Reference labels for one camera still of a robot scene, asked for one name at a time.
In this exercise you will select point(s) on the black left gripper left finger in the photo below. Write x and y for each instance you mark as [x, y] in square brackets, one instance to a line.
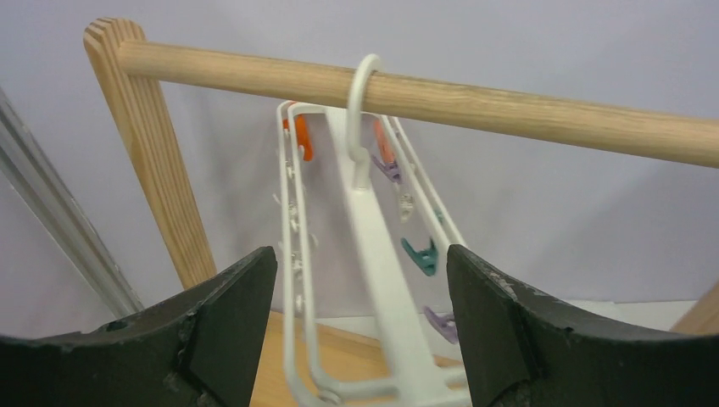
[199, 348]

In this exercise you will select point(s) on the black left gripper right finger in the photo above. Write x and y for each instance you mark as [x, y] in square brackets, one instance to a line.
[523, 347]

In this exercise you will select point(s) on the purple clip lower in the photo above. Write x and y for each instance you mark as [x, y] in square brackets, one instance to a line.
[443, 324]

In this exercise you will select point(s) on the purple clip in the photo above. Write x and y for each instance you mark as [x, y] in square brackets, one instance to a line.
[443, 324]
[390, 170]

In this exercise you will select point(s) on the teal clip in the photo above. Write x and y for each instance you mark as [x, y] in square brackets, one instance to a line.
[426, 259]

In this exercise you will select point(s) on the white plastic clip hanger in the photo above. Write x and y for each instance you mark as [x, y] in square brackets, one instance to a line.
[414, 378]

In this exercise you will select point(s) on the purple clip upper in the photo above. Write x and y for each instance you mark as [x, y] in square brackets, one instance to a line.
[390, 170]

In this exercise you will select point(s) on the orange clip left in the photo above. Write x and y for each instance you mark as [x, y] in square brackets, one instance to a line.
[303, 137]

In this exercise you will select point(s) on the orange clip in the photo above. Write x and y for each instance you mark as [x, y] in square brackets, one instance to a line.
[384, 146]
[303, 137]

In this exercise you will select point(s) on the orange clip right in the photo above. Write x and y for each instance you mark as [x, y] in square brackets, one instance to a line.
[384, 146]

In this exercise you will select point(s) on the wooden hanger rack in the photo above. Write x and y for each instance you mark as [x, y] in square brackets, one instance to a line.
[130, 70]

